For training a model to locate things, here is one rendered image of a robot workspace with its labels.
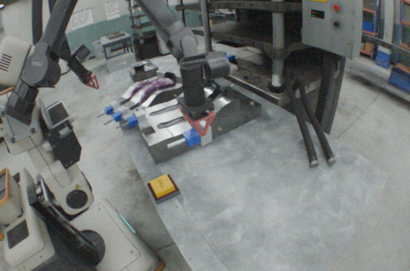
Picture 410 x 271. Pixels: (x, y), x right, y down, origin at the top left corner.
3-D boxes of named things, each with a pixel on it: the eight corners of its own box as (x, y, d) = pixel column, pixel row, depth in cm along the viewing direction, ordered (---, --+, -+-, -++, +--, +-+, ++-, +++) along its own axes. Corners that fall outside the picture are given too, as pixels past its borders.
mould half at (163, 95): (129, 130, 90) (122, 109, 84) (108, 113, 106) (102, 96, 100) (201, 88, 120) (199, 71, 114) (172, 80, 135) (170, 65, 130)
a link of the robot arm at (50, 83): (26, 86, 38) (17, 83, 33) (44, 53, 39) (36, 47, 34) (47, 102, 41) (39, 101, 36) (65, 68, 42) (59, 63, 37)
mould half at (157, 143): (155, 165, 70) (145, 135, 63) (137, 130, 90) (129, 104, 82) (261, 116, 89) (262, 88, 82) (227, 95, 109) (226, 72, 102)
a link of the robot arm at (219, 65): (172, 47, 53) (179, 36, 45) (209, 39, 57) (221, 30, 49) (183, 88, 55) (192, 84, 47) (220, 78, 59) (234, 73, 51)
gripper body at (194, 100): (197, 97, 61) (194, 74, 57) (216, 111, 54) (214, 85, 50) (177, 104, 59) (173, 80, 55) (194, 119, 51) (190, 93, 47)
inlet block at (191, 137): (172, 158, 56) (169, 144, 54) (166, 149, 60) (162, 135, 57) (212, 141, 62) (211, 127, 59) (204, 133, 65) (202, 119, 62)
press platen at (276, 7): (284, 40, 86) (284, 1, 76) (175, 24, 183) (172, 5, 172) (345, 33, 118) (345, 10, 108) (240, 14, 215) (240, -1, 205)
